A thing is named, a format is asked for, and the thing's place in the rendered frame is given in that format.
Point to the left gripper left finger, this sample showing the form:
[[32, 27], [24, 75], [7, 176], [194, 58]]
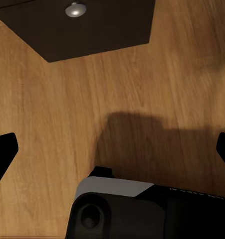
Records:
[[8, 150]]

